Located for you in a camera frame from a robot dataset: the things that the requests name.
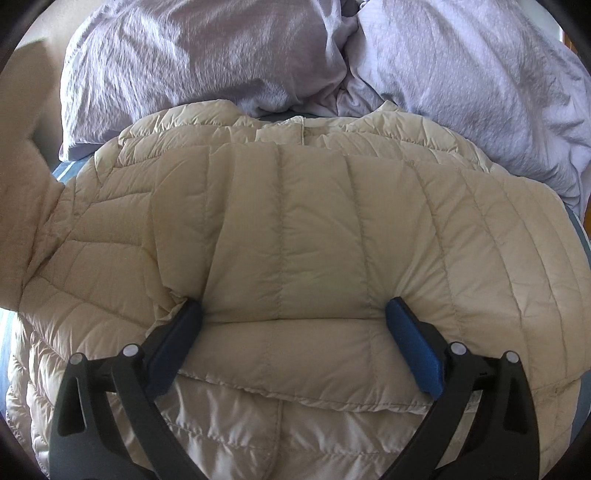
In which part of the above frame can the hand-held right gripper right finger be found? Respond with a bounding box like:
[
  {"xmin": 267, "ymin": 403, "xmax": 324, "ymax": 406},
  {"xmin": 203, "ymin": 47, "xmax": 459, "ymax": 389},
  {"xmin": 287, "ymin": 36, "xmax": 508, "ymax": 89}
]
[{"xmin": 378, "ymin": 296, "xmax": 542, "ymax": 480}]

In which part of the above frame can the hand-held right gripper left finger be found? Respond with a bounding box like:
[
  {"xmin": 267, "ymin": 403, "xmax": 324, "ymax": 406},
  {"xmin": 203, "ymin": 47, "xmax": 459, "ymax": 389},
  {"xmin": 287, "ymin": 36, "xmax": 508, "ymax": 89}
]
[{"xmin": 50, "ymin": 299, "xmax": 214, "ymax": 480}]

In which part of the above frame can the beige quilted down jacket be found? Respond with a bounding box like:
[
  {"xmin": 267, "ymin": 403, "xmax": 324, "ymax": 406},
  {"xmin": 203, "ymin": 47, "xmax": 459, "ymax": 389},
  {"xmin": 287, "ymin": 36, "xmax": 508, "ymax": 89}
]
[{"xmin": 0, "ymin": 100, "xmax": 591, "ymax": 480}]

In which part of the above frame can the right lavender pillow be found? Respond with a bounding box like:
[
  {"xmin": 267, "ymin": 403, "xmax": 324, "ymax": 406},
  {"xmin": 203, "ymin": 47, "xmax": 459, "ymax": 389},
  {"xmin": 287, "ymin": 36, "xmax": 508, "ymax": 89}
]
[{"xmin": 59, "ymin": 0, "xmax": 591, "ymax": 216}]

